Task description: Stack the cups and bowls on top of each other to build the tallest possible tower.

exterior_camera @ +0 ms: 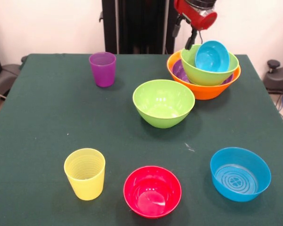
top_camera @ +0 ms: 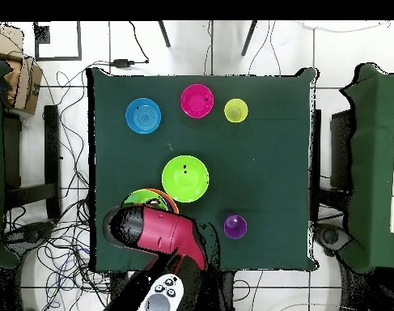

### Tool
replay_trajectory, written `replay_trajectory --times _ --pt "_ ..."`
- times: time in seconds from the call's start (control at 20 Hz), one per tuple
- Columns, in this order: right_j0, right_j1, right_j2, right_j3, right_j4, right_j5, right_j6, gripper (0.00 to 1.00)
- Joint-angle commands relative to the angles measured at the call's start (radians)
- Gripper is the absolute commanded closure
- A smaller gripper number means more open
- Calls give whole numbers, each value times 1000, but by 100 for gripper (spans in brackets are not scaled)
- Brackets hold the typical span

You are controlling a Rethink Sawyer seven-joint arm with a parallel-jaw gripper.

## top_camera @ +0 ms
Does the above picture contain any cardboard box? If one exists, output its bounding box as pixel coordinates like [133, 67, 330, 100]
[0, 25, 44, 114]

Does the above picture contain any yellow ribbed cup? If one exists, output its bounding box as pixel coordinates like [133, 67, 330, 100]
[223, 98, 249, 124]

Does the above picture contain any blue bowl with ribbed bottom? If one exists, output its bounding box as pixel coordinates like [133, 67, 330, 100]
[125, 97, 163, 135]

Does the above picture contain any grey chair base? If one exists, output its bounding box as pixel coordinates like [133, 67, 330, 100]
[313, 223, 352, 257]

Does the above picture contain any red bowl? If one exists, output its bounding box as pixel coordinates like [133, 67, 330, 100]
[180, 83, 215, 120]

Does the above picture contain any tangle of floor cables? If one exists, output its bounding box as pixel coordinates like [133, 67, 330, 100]
[2, 69, 136, 311]

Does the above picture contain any black base with knob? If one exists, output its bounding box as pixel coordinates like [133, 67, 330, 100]
[3, 221, 57, 257]

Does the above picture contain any black bench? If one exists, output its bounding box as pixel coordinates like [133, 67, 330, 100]
[3, 104, 62, 221]

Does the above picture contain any dark green tablecloth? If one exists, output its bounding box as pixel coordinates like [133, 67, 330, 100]
[86, 66, 319, 273]

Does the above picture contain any purple cup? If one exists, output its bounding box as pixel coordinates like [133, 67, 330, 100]
[223, 214, 248, 240]

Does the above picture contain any large orange bowl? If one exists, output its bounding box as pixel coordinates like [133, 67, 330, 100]
[143, 188, 180, 215]

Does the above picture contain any black power adapter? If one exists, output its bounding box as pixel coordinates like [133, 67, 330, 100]
[112, 58, 135, 69]

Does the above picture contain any large green bowl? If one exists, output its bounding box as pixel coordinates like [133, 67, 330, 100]
[121, 189, 171, 212]
[161, 155, 210, 203]

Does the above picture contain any black stand leg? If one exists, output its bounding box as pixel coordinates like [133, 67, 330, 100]
[157, 20, 172, 49]
[240, 20, 258, 57]

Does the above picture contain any purple bowl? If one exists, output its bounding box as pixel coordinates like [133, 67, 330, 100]
[157, 191, 177, 214]

